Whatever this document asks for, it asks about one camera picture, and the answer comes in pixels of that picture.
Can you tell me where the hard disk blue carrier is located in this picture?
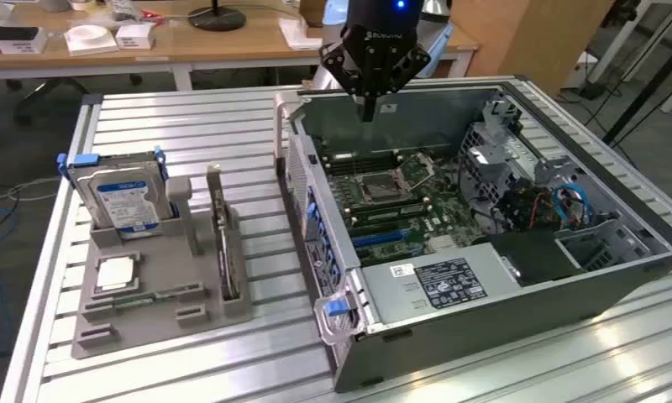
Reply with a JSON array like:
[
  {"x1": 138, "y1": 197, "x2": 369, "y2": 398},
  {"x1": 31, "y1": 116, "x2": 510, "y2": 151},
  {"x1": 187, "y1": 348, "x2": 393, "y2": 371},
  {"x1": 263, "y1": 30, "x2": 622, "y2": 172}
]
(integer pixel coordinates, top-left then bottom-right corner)
[{"x1": 54, "y1": 144, "x2": 169, "y2": 241}]

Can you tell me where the blue case latch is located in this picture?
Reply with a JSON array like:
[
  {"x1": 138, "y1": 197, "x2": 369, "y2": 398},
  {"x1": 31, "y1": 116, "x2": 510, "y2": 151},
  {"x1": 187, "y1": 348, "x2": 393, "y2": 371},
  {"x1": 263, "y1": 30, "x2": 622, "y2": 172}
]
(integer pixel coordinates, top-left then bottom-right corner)
[{"x1": 322, "y1": 298, "x2": 351, "y2": 317}]

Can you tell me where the wooden desk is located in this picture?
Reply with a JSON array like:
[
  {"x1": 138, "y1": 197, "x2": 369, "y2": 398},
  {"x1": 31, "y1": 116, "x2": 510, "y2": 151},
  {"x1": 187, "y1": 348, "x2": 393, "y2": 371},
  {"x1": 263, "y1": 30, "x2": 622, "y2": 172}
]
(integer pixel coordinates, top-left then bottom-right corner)
[{"x1": 0, "y1": 0, "x2": 480, "y2": 81}]

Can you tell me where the grey open PC case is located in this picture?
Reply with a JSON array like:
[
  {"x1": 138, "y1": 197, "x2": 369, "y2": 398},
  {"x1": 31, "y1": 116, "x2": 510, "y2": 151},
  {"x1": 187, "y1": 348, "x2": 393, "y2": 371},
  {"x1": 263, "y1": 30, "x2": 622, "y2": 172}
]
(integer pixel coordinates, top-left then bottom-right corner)
[{"x1": 271, "y1": 75, "x2": 672, "y2": 394}]

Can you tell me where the grey power supply unit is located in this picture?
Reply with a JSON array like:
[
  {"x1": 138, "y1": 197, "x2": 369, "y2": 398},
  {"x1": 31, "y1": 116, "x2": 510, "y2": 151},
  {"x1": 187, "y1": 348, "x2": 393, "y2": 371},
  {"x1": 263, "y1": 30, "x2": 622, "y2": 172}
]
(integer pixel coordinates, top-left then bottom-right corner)
[{"x1": 359, "y1": 243, "x2": 525, "y2": 327}]

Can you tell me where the blue expansion slot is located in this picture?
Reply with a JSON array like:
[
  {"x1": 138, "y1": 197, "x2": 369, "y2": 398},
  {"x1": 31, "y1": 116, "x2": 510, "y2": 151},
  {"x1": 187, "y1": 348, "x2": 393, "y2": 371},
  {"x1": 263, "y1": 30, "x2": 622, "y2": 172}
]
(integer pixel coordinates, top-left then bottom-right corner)
[{"x1": 350, "y1": 229, "x2": 408, "y2": 249}]

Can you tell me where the stack of papers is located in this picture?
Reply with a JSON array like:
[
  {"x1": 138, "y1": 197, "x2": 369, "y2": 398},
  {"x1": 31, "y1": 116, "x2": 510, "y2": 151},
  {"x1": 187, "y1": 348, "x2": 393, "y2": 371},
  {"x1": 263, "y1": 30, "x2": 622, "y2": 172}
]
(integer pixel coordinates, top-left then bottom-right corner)
[{"x1": 275, "y1": 17, "x2": 325, "y2": 51}]

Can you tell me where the small metal disk bay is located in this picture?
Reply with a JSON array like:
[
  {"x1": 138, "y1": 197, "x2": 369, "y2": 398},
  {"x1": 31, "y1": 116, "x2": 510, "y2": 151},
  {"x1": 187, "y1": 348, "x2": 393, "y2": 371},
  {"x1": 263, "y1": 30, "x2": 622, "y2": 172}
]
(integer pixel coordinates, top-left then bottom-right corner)
[{"x1": 553, "y1": 217, "x2": 642, "y2": 272}]

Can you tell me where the wooden cabinet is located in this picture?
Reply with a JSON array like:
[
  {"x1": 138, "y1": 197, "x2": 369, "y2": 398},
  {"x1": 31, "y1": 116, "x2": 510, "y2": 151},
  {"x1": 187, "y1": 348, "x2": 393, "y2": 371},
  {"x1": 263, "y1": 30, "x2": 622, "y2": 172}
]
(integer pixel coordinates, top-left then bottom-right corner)
[{"x1": 446, "y1": 0, "x2": 617, "y2": 97}]

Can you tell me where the black lamp base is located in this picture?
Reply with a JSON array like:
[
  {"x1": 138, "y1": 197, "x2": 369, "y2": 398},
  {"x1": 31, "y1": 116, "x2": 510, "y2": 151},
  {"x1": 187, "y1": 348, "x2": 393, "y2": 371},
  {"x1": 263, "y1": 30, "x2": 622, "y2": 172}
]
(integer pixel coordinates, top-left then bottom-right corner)
[{"x1": 186, "y1": 0, "x2": 247, "y2": 33}]

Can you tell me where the grey parts rack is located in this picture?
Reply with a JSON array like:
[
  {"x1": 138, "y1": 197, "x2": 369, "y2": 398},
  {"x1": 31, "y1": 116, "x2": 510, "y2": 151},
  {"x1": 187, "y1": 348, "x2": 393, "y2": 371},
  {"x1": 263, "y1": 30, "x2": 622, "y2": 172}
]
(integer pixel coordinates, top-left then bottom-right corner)
[{"x1": 70, "y1": 175, "x2": 255, "y2": 360}]

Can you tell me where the black floor pedal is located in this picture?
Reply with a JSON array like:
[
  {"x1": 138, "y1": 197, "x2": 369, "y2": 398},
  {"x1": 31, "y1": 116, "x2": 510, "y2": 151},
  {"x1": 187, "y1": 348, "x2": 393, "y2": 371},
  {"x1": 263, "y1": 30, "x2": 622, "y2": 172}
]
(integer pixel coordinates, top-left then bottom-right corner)
[{"x1": 578, "y1": 83, "x2": 609, "y2": 101}]

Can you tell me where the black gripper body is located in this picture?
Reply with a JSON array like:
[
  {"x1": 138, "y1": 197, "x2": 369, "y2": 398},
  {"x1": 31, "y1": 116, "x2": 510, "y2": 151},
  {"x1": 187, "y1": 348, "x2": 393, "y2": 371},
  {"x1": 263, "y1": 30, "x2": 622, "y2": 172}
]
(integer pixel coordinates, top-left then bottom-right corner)
[{"x1": 339, "y1": 0, "x2": 425, "y2": 85}]

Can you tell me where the plain white box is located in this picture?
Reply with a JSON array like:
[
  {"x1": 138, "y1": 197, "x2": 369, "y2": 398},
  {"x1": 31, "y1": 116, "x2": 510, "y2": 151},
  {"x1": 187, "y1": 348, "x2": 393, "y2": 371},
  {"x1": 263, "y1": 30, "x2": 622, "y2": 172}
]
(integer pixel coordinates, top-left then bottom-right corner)
[{"x1": 114, "y1": 23, "x2": 157, "y2": 50}]

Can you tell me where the green RAM stick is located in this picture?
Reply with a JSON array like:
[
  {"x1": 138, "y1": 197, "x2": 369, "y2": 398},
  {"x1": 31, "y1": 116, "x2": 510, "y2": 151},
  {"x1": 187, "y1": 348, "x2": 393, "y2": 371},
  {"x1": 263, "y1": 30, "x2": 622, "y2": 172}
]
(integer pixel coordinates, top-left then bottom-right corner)
[{"x1": 86, "y1": 286, "x2": 199, "y2": 311}]

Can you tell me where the green graphics card black cooler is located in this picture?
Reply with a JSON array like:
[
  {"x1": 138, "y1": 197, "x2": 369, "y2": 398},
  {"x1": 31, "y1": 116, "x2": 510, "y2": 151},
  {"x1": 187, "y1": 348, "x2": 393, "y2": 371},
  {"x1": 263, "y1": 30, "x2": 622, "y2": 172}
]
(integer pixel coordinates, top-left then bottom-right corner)
[{"x1": 205, "y1": 164, "x2": 242, "y2": 302}]

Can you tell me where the silver chipset heatsink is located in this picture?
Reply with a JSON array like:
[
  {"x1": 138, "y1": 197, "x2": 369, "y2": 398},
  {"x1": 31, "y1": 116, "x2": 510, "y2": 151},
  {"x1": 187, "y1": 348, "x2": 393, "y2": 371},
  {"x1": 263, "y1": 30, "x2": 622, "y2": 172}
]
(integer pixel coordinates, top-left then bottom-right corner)
[{"x1": 428, "y1": 234, "x2": 460, "y2": 253}]

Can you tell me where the black stand pole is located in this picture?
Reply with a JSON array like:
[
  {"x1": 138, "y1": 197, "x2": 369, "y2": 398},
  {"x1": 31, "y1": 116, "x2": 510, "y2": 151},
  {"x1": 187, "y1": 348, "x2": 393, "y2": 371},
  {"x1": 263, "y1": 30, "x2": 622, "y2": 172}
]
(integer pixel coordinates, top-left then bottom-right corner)
[{"x1": 598, "y1": 37, "x2": 672, "y2": 147}]

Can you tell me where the black chair base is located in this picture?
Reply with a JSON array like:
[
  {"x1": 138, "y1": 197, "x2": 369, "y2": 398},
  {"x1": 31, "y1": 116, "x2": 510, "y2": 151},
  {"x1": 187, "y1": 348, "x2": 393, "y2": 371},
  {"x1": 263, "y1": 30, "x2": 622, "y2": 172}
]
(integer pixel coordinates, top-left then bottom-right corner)
[{"x1": 3, "y1": 75, "x2": 143, "y2": 126}]

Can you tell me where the white box red dot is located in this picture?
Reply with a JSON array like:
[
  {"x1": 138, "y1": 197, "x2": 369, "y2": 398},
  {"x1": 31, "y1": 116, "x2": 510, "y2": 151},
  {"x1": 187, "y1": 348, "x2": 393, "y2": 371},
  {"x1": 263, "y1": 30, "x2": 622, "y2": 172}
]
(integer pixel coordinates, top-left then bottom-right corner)
[{"x1": 558, "y1": 52, "x2": 600, "y2": 92}]

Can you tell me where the large metal disk bay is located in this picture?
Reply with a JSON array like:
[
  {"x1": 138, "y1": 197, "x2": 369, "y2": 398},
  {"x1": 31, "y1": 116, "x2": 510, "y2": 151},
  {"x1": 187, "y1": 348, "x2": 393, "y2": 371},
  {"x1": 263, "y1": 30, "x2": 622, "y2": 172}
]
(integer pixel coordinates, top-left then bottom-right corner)
[{"x1": 458, "y1": 121, "x2": 538, "y2": 198}]

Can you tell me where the silver CPU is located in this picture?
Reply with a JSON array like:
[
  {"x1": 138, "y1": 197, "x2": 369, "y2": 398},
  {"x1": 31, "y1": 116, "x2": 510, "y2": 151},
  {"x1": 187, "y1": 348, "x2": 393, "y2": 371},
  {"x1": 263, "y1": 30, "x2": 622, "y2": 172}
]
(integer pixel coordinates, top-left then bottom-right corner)
[{"x1": 93, "y1": 258, "x2": 135, "y2": 290}]

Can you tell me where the metal socket cover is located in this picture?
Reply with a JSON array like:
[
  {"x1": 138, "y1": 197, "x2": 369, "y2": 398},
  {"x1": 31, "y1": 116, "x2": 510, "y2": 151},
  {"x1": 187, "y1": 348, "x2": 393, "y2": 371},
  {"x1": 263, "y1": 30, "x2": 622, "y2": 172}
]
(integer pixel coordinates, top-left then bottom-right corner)
[{"x1": 396, "y1": 150, "x2": 444, "y2": 186}]

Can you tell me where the green motherboard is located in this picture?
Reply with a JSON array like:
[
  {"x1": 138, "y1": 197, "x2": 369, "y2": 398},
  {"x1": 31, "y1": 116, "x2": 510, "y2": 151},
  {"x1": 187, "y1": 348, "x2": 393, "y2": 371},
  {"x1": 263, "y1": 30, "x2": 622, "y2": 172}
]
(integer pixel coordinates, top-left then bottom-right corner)
[{"x1": 315, "y1": 140, "x2": 492, "y2": 268}]

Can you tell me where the blue wire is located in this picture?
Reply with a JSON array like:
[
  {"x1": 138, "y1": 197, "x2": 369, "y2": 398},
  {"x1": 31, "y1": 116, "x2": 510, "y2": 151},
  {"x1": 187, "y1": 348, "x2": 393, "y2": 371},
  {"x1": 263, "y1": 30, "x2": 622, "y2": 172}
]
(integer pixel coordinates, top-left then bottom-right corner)
[{"x1": 549, "y1": 182, "x2": 596, "y2": 231}]

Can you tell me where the CPU socket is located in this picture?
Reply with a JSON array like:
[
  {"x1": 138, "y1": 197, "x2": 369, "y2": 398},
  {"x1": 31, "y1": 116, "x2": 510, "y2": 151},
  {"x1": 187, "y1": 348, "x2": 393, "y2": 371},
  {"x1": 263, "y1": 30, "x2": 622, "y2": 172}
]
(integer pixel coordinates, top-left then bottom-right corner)
[{"x1": 357, "y1": 170, "x2": 413, "y2": 202}]

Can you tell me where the white box black top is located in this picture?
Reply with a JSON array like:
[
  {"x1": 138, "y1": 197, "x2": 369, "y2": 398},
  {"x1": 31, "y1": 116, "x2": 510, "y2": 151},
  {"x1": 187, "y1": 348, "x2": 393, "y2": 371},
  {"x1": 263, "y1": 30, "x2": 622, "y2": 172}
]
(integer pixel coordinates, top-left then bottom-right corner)
[{"x1": 0, "y1": 25, "x2": 49, "y2": 55}]

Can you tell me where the brown cardboard box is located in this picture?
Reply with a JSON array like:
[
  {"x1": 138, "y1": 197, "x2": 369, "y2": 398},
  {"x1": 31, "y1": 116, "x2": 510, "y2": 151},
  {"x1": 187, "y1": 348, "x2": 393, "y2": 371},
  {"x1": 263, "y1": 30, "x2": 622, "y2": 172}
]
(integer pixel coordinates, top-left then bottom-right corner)
[{"x1": 298, "y1": 0, "x2": 329, "y2": 29}]

